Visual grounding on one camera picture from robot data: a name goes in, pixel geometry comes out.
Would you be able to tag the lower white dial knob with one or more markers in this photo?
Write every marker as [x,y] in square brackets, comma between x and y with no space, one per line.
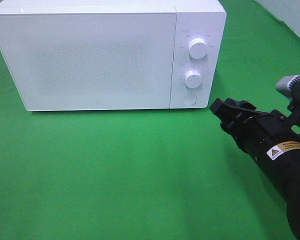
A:
[193,79]

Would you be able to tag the white dial knob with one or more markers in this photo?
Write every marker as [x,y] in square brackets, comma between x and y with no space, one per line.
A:
[197,47]
[193,79]

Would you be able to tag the white microwave oven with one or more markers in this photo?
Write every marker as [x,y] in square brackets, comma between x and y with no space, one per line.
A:
[204,18]

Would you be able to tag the round white door button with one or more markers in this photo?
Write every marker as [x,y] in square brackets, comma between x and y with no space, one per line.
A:
[189,99]

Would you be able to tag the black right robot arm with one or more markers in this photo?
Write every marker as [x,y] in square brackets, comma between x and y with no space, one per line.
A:
[286,180]

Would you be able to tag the upper white dial knob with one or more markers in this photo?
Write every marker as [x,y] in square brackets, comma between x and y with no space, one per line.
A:
[197,47]

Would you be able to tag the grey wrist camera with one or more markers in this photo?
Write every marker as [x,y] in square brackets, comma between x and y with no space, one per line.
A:
[289,86]

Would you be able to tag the green table cloth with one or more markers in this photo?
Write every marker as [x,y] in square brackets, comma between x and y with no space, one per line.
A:
[149,174]

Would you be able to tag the white microwave door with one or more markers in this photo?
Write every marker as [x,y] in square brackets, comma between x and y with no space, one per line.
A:
[66,62]

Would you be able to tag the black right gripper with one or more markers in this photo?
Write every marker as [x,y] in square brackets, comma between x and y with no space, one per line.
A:
[267,137]

